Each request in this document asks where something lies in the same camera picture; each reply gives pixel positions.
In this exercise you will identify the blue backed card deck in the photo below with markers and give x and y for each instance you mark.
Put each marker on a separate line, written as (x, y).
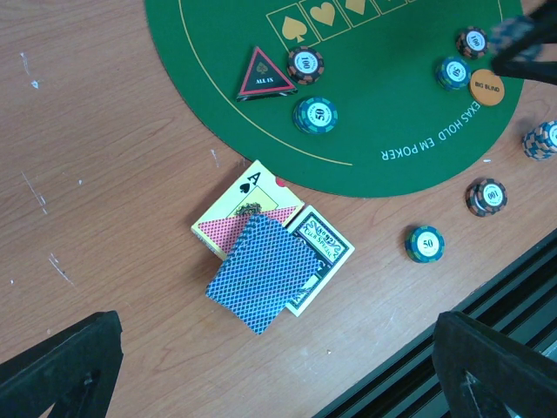
(266, 269)

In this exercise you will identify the purple white chip stack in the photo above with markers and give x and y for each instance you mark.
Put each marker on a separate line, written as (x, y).
(540, 143)

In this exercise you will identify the green round poker mat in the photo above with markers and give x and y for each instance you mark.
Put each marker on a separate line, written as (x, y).
(399, 130)

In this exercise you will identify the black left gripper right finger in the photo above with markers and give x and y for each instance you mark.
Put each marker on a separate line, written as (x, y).
(483, 373)

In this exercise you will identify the blue club special card box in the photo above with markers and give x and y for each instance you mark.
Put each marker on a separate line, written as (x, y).
(331, 248)

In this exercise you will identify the red chip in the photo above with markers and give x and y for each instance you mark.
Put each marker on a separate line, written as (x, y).
(305, 65)

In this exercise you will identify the yellow ace card box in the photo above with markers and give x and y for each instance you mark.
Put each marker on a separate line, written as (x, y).
(256, 191)

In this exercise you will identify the orange big blind button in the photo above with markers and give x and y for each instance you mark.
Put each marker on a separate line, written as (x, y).
(486, 87)

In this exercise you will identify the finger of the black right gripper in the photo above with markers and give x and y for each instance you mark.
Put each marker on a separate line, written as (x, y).
(517, 42)

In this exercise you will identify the orange black chip stack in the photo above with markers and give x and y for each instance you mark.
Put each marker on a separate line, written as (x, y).
(486, 197)

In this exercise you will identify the green blue chip stack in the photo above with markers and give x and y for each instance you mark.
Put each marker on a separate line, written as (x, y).
(425, 244)

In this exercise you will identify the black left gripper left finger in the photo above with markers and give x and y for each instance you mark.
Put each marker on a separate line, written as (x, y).
(71, 374)

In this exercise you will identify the triangular all in button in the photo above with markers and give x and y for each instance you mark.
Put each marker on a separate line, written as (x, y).
(264, 79)

